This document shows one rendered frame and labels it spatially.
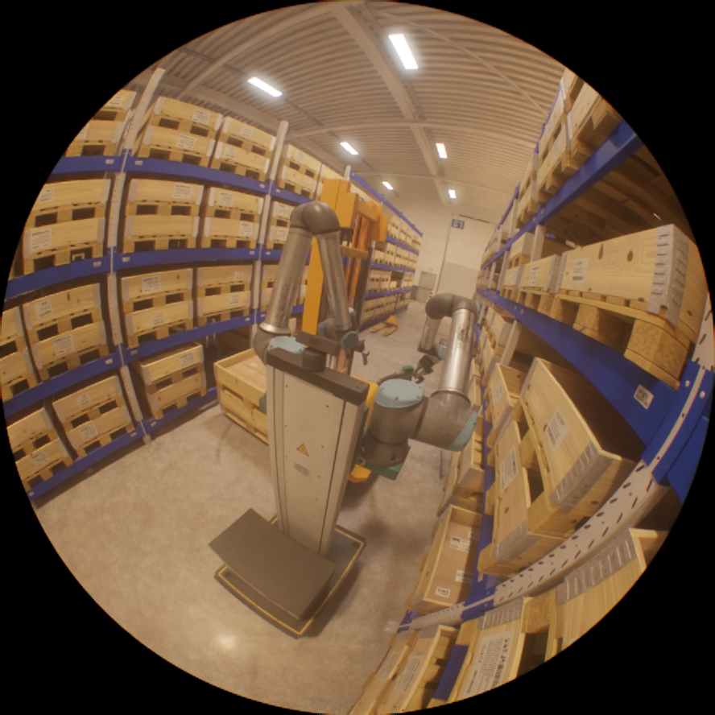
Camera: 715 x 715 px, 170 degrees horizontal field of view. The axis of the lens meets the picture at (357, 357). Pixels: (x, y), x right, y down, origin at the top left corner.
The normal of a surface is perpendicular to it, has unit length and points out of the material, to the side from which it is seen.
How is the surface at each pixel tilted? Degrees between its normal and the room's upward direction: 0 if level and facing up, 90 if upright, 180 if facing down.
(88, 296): 90
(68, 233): 90
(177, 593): 0
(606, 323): 90
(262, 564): 0
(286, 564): 0
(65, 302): 90
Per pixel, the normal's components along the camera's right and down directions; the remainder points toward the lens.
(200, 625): 0.17, -0.90
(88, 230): 0.89, 0.31
